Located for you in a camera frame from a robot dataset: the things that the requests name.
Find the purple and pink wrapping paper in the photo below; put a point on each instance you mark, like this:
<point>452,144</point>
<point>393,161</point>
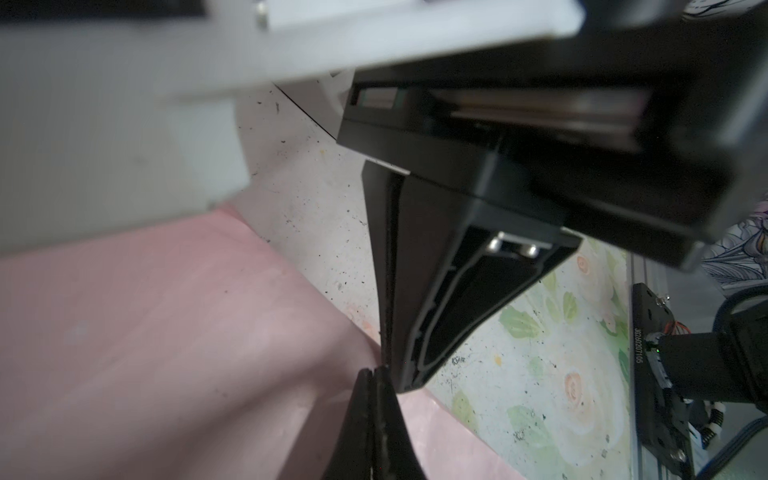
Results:
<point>189,350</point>

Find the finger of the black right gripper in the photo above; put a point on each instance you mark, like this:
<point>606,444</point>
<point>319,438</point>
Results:
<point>446,262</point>

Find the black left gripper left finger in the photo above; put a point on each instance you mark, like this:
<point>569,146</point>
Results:
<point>352,457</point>

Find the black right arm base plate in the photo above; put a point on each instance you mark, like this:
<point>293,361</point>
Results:
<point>660,416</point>

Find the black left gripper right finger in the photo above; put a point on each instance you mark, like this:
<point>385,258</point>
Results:
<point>394,456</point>

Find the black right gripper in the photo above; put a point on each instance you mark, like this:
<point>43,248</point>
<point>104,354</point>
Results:
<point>651,137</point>

